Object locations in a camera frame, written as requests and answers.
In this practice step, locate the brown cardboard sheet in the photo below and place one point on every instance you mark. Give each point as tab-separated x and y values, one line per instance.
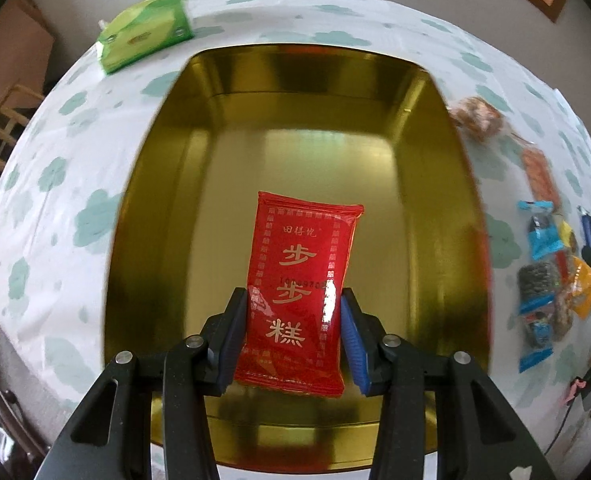
20	45

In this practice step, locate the wooden chair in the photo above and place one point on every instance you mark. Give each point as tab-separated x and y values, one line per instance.
3	125

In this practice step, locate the green tissue pack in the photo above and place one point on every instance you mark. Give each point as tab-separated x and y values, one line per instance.
140	30

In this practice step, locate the brown nut cake packet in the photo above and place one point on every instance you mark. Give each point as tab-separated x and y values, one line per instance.
476	117

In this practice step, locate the dark sesame bar packet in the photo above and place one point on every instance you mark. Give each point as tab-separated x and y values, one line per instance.
538	282

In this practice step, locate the blue-wrapped round snack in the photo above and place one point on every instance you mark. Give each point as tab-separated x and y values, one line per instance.
535	337
542	234

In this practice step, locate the small yellow candy packet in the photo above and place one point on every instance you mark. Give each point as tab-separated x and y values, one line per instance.
567	236

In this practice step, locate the gold tin box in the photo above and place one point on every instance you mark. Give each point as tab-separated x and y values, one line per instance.
300	160

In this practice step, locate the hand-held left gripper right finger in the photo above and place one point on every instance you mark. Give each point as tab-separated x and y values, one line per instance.
351	347

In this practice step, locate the dark wooden furniture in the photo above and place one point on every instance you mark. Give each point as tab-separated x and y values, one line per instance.
15	425

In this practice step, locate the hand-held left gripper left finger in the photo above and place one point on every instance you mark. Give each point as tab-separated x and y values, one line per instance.
234	340

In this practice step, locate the red snack packet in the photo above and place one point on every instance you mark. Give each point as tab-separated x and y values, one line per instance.
295	260

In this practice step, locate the orange snack bar packet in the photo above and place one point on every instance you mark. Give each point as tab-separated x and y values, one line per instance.
539	175

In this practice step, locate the yellow snack packet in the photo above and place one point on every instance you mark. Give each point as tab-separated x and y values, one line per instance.
586	287

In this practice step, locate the cloud-print tablecloth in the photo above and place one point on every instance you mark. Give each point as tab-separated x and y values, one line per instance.
70	170

